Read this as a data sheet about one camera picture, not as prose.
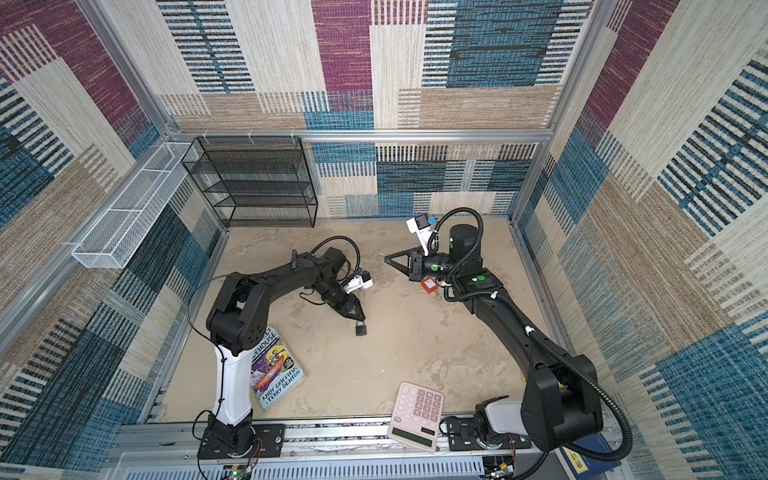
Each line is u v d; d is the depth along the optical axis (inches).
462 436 28.7
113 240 27.6
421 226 26.5
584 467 27.0
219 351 22.3
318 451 28.7
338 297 33.4
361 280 35.1
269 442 28.7
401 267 28.2
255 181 42.9
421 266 25.6
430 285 39.2
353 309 34.6
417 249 27.0
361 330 36.1
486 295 22.4
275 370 32.5
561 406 16.0
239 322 21.7
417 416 29.8
